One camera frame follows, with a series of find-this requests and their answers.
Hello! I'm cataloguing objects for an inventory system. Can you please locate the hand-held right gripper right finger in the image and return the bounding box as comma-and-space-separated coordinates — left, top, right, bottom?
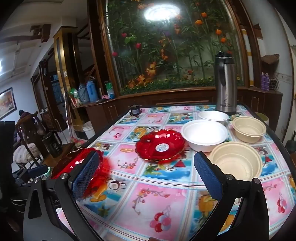
194, 152, 270, 241

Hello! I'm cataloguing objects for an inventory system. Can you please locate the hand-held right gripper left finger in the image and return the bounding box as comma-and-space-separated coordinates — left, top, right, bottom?
23, 150, 101, 241

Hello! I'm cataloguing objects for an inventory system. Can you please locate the red scalloped plastic plate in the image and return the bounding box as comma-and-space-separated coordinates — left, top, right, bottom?
50, 147, 112, 201

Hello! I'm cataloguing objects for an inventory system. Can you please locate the beige paper bowl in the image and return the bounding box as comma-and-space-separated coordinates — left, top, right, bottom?
232, 116, 267, 143
209, 141, 263, 181

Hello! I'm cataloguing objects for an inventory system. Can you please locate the large white foam bowl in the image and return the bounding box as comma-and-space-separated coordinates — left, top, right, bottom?
181, 120, 228, 153

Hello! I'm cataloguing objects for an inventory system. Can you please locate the red plate with round sticker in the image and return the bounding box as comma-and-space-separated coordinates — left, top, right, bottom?
135, 129, 186, 162

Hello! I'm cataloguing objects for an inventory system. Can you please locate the wooden chair with striped cushion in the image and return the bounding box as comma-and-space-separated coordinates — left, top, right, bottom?
13, 144, 35, 167

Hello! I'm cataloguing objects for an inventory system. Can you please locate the dark wooden chair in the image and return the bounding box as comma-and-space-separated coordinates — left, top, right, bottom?
15, 111, 78, 169

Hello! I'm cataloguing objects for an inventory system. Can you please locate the white plastic bucket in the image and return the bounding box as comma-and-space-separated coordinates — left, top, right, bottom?
82, 122, 95, 141

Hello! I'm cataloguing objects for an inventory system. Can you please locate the colourful printed tablecloth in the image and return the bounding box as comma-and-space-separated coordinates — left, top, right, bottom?
55, 104, 296, 241

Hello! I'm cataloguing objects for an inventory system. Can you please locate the black edged dining table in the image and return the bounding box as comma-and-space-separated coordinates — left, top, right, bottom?
53, 102, 296, 241

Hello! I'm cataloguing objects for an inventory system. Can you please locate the small white foam bowl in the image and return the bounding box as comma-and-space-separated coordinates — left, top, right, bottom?
198, 110, 229, 127

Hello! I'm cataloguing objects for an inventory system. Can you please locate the pale green bin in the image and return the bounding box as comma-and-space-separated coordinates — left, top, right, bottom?
254, 112, 270, 126

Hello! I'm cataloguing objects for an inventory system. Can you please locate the dark wooden display cabinet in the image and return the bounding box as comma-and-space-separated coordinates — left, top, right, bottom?
69, 0, 284, 139

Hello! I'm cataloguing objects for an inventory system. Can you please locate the light blue thermos jug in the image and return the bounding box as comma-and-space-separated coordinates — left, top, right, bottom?
77, 84, 89, 104

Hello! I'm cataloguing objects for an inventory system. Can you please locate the small black jar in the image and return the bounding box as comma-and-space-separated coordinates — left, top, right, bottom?
129, 105, 142, 116

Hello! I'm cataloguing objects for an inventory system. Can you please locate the blue thermos flask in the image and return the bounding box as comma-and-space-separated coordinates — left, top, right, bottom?
86, 79, 97, 102

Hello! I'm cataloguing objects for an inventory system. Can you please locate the green bottle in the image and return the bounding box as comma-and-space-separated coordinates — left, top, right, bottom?
104, 81, 115, 100

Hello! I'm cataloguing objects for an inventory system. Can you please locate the stainless steel thermos jug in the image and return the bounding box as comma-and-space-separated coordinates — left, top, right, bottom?
214, 52, 238, 115

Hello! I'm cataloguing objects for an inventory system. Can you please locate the artificial flower glass display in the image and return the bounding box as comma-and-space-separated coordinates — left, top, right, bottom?
102, 0, 245, 95

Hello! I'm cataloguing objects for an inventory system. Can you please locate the brown wooden ornament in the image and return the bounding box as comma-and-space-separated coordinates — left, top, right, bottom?
261, 54, 280, 65

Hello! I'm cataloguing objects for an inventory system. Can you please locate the mop with metal handle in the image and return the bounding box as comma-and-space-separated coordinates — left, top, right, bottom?
63, 91, 80, 143

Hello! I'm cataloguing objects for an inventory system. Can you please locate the framed wall painting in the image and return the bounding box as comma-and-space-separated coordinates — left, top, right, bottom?
0, 87, 18, 121

